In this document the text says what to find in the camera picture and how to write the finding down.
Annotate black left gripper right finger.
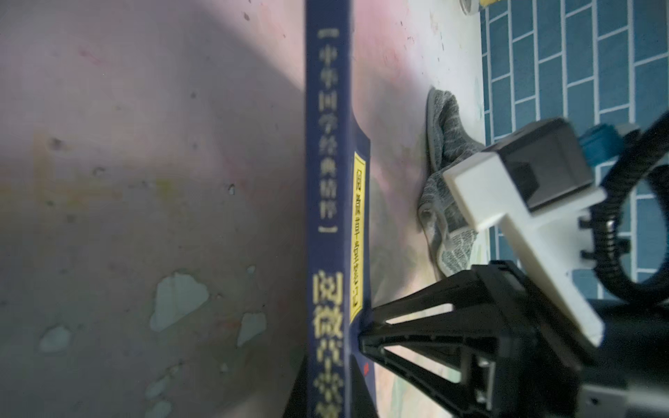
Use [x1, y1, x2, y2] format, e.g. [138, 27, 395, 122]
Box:
[351, 367, 378, 418]

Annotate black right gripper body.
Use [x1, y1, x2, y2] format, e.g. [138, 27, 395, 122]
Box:
[472, 262, 668, 417]

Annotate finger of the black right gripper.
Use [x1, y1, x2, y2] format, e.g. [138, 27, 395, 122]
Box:
[359, 268, 502, 417]

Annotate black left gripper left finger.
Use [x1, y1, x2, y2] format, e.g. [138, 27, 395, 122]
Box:
[282, 365, 308, 418]

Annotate grey striped cleaning cloth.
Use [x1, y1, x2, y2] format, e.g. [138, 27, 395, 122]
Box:
[417, 88, 484, 278]

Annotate blue book Yuewei notes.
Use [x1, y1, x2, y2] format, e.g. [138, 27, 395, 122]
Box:
[305, 1, 375, 417]

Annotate yellow pen holder cup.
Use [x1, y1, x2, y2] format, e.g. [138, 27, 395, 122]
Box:
[459, 0, 500, 16]

